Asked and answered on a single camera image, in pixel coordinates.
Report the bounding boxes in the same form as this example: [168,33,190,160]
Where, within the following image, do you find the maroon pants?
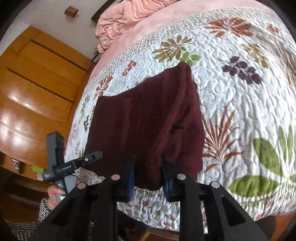
[85,62,205,191]

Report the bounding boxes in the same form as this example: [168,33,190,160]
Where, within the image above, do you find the checkered sleeve forearm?
[6,197,55,241]

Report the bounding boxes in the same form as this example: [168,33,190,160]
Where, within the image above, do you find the left hand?
[47,184,65,209]

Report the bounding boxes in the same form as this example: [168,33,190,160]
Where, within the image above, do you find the orange wooden wardrobe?
[1,26,94,181]

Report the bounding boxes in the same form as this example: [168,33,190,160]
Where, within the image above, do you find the floral quilted bedspread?
[65,7,295,220]

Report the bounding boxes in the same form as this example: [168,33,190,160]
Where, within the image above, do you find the pink blanket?
[95,0,175,53]

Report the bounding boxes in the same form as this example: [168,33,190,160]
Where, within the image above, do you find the dark headboard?
[91,0,115,23]

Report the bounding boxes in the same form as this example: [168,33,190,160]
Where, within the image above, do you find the pink bed sheet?
[89,0,273,79]

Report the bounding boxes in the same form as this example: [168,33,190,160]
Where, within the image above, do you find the brown wall switch panel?
[64,6,79,18]

